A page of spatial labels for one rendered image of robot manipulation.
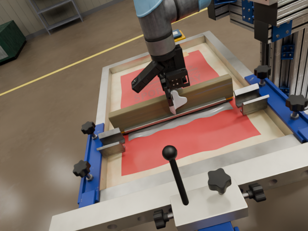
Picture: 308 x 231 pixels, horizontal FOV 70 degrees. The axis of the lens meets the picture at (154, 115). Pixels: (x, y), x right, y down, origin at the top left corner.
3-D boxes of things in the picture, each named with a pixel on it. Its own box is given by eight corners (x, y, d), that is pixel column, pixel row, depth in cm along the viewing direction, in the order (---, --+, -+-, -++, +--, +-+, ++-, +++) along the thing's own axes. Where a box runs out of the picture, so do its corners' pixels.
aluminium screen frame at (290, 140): (105, 73, 119) (102, 67, 116) (210, 37, 114) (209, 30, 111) (91, 214, 58) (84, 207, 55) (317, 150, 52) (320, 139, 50)
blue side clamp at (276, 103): (244, 91, 77) (244, 74, 73) (258, 86, 77) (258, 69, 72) (299, 156, 54) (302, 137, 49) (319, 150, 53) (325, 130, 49)
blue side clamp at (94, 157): (98, 137, 82) (89, 124, 78) (110, 134, 82) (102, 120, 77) (90, 215, 59) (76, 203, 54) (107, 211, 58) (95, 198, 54)
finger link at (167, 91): (174, 107, 66) (167, 81, 61) (169, 109, 66) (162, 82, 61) (172, 101, 70) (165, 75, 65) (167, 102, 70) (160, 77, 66)
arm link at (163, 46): (146, 45, 55) (143, 34, 61) (151, 61, 58) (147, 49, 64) (175, 35, 54) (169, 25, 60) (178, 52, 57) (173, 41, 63)
